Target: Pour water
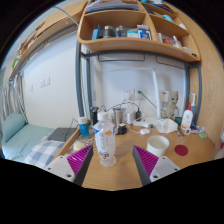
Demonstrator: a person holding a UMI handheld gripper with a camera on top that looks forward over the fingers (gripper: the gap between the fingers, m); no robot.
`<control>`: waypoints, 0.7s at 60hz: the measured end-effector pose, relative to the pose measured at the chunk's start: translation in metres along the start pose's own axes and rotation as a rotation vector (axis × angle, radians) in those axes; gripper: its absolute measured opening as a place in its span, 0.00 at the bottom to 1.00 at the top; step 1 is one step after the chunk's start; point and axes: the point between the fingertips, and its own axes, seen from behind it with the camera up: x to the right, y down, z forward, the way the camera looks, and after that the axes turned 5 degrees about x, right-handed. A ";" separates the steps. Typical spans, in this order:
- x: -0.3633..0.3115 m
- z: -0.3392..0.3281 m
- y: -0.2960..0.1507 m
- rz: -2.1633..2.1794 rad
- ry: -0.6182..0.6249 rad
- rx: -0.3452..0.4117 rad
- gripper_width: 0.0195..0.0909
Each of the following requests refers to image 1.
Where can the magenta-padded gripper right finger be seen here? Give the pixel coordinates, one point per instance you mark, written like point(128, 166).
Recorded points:
point(163, 165)

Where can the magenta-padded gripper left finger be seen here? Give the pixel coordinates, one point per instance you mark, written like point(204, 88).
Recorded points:
point(60, 165)

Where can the clear drink bottle white cap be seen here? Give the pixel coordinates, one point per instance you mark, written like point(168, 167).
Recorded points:
point(105, 140)

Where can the cream white cup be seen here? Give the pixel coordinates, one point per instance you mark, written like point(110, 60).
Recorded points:
point(157, 146)

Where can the blue checked blanket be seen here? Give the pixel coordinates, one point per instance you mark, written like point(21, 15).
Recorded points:
point(43, 153)

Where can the flat round red coaster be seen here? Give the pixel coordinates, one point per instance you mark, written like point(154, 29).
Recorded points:
point(181, 150)

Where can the round cream jar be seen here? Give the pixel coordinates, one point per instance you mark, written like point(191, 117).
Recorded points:
point(79, 146)

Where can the grey laptop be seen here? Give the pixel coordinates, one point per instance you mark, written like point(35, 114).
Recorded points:
point(61, 134)

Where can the small white oval case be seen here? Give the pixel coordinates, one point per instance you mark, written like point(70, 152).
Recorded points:
point(144, 131)

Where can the blue bottle white cap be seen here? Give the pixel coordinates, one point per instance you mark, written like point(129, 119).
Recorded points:
point(83, 128)

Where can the white power strip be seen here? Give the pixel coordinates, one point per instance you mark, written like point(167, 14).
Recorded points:
point(141, 124)

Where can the white pink tube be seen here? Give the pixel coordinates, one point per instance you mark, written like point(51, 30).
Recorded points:
point(197, 129)

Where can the green small packet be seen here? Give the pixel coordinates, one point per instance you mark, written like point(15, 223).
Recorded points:
point(203, 135)

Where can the white pump bottle red top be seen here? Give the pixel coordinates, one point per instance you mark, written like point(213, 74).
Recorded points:
point(187, 118)

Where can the black charger block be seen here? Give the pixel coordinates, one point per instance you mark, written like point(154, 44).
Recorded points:
point(122, 129)

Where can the black plug adapter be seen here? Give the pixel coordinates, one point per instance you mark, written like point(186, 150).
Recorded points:
point(138, 115)

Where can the white plug adapter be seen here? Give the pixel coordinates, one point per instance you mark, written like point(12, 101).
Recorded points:
point(130, 117)

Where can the black electric shaver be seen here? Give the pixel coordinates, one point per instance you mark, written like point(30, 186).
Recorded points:
point(94, 115)

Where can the brown tree figure toy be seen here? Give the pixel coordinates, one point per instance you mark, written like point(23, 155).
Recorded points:
point(172, 105)

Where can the teal pillow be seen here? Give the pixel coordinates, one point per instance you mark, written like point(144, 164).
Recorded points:
point(12, 126)

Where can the steel cup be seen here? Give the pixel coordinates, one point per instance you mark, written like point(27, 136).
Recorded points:
point(119, 116)

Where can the blue spray bottle white nozzle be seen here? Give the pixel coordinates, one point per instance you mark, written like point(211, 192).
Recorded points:
point(193, 103)

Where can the white desk lamp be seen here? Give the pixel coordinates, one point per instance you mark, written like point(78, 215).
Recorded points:
point(155, 90)

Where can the wooden shelf unit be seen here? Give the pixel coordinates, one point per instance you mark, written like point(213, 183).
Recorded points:
point(133, 44)

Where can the grey metal desk frame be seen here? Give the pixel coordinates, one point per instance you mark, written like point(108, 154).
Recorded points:
point(77, 83)

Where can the wooden loft bed rail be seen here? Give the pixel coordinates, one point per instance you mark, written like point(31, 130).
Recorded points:
point(50, 28)

